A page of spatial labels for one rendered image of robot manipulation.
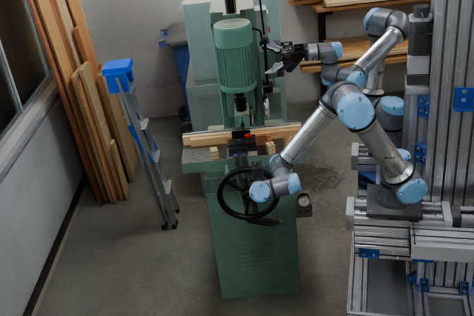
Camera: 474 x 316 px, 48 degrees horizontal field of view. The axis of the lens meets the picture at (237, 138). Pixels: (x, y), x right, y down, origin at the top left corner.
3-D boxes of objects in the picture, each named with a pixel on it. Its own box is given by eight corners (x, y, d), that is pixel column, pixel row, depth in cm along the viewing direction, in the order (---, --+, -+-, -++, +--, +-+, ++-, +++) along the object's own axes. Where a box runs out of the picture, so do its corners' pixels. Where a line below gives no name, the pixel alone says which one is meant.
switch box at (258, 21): (257, 41, 269) (254, 10, 261) (256, 35, 278) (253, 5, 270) (269, 40, 269) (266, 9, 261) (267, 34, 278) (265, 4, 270)
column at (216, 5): (225, 143, 287) (207, 12, 253) (225, 124, 306) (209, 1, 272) (266, 139, 286) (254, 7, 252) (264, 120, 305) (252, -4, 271)
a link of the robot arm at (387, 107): (394, 132, 253) (395, 106, 247) (372, 124, 263) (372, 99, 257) (410, 123, 259) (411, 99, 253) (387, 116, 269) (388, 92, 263)
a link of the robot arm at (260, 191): (274, 200, 194) (251, 205, 194) (273, 197, 205) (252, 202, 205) (269, 179, 194) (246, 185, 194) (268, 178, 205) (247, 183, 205)
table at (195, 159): (180, 185, 247) (178, 174, 244) (185, 152, 274) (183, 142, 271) (310, 173, 244) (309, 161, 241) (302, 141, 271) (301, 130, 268)
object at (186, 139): (183, 145, 268) (182, 137, 265) (183, 144, 269) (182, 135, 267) (301, 134, 265) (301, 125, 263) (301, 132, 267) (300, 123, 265)
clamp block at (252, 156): (228, 175, 244) (226, 158, 240) (228, 160, 256) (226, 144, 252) (259, 171, 244) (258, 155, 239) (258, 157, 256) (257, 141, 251)
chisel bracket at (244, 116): (236, 131, 257) (234, 116, 253) (235, 118, 270) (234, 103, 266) (251, 130, 257) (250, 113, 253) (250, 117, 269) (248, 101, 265)
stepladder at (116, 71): (156, 233, 356) (98, 72, 301) (160, 211, 378) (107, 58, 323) (180, 228, 355) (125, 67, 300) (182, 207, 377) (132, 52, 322)
